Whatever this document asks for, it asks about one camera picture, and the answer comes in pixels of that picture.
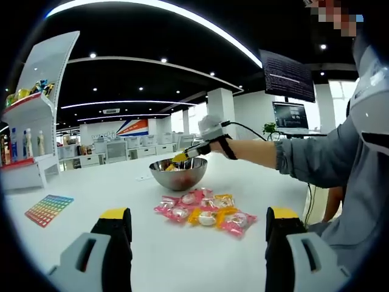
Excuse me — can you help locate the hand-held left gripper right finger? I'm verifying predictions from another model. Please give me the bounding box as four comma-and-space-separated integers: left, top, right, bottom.
264, 206, 352, 292

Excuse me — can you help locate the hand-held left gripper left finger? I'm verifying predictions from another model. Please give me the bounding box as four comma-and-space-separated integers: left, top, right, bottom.
47, 207, 134, 292

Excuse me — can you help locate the steel bowl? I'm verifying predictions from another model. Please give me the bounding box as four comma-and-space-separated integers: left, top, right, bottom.
148, 157, 208, 192

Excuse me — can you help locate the pile of marshmallows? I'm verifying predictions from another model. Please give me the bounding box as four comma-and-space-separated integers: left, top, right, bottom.
154, 188, 258, 240

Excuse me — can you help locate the person's right hand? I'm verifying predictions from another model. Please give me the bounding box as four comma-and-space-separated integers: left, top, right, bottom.
201, 138, 228, 157

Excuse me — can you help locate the green potted plant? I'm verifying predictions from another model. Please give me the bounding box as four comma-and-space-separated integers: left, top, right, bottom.
263, 122, 282, 141

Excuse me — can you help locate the rainbow grid card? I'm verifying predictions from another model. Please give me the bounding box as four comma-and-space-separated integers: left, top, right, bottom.
24, 194, 75, 229

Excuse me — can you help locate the white mesh office chair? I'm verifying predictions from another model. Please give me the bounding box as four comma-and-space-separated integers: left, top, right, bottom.
105, 141, 128, 164

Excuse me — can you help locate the open laptop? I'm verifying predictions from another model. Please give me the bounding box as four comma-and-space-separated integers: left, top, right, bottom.
272, 102, 328, 136

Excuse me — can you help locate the curved ceiling light strip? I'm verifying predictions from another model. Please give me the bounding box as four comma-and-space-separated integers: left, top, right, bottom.
45, 0, 264, 69

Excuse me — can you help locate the white table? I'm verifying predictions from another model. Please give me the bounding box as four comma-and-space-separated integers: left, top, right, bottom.
2, 151, 311, 292

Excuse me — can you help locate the dark hanging monitor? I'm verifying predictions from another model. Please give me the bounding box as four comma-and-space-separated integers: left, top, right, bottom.
258, 49, 316, 103

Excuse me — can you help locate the person in grey shirt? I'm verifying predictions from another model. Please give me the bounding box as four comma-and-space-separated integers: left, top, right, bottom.
306, 36, 389, 274

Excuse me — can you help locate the pale drink bottle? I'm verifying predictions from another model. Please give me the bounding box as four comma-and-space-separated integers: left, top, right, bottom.
24, 128, 33, 159
36, 130, 46, 156

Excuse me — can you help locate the blue drink bottle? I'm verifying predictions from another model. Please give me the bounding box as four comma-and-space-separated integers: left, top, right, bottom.
10, 127, 19, 162

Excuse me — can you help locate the white chest-worn device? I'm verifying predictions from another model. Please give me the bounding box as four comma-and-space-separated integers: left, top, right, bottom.
352, 45, 389, 144

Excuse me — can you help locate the row of snack packets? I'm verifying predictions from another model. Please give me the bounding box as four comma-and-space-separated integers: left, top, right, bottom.
5, 79, 55, 106

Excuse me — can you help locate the white display shelf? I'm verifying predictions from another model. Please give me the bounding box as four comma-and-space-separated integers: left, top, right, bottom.
0, 30, 80, 191

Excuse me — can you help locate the black wrist strap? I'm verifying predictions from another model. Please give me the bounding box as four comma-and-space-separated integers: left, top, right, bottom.
216, 135, 238, 161

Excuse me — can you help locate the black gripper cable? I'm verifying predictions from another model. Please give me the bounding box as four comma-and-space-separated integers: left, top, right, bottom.
221, 120, 317, 228

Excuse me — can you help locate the striped wall banner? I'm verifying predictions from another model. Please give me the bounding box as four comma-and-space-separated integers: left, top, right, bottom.
116, 119, 149, 137

